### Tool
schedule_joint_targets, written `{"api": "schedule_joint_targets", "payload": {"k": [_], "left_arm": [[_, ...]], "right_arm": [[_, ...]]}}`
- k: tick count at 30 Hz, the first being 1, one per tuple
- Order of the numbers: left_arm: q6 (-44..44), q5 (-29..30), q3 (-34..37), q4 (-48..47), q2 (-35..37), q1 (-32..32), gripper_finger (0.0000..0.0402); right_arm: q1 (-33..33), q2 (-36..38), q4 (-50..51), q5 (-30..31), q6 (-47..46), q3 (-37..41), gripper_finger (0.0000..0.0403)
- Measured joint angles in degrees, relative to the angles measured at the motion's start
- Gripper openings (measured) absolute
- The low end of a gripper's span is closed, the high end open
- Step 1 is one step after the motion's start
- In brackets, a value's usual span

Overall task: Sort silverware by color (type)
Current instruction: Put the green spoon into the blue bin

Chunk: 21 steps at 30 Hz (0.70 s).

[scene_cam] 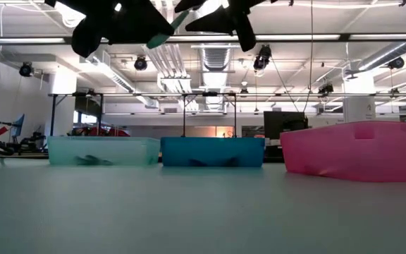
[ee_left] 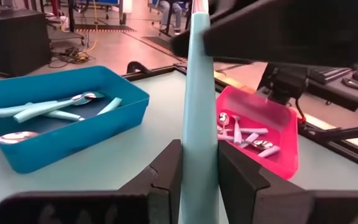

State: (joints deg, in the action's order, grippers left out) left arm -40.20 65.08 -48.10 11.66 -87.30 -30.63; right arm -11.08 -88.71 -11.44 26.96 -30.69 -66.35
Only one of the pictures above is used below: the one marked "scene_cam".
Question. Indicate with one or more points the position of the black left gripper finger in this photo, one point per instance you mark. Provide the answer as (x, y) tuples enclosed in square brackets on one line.
[(139, 24)]

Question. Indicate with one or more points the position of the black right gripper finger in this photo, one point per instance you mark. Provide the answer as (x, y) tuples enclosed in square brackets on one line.
[(220, 21), (190, 4)]

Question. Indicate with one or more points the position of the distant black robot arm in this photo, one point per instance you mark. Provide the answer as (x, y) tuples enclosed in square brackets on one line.
[(30, 143)]

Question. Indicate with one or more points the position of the black ceiling spotlight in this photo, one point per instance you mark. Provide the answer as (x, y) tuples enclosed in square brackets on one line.
[(325, 89), (396, 63), (262, 58), (26, 69), (140, 63)]

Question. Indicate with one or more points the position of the black distant monitor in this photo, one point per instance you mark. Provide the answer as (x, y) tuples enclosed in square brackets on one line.
[(284, 123)]

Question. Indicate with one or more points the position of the red distant object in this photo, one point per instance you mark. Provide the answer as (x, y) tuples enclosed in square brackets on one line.
[(101, 132)]

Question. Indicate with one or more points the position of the translucent light teal bin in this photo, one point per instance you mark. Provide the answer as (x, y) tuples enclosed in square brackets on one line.
[(136, 151)]

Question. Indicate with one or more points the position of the dark blue plastic bin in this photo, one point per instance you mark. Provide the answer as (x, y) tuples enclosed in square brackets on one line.
[(210, 148)]

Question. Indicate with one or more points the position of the distant blue screen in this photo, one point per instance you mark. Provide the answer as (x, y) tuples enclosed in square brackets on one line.
[(19, 125)]

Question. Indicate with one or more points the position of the pink plastic bin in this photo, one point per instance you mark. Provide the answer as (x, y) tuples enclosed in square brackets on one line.
[(330, 155)]

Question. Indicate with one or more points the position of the green table mat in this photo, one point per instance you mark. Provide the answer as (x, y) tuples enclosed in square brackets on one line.
[(203, 218)]

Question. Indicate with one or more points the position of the silver ventilation duct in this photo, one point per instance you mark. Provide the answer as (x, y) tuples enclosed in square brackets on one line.
[(217, 58), (382, 56)]

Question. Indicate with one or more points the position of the black distant rig frame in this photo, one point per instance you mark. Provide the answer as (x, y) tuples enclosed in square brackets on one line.
[(53, 120), (235, 116)]

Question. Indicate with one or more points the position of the black overhead frame bar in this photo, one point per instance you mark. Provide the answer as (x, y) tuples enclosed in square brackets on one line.
[(344, 37)]

